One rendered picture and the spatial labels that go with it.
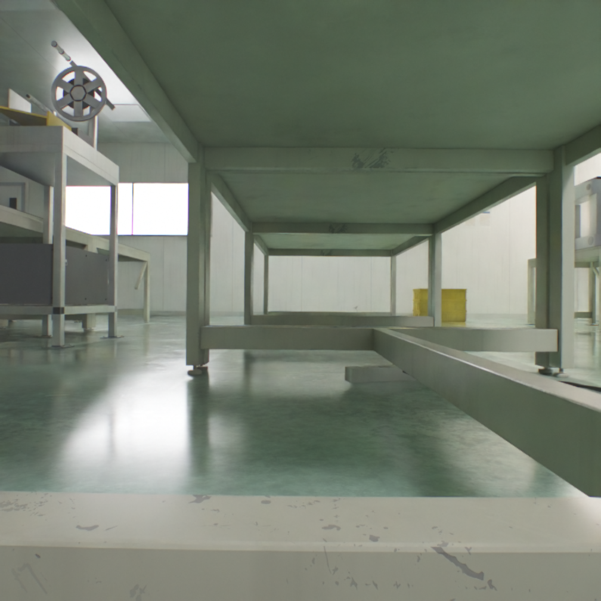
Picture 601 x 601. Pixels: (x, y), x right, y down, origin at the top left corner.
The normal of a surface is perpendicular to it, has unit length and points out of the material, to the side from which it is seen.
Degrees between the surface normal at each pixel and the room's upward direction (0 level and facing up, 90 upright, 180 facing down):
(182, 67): 180
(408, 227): 90
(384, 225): 90
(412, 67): 180
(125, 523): 0
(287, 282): 90
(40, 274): 90
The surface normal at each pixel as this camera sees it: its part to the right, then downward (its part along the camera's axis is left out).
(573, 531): 0.01, -1.00
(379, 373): 0.24, 0.00
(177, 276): 0.00, 0.00
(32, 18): -0.01, 1.00
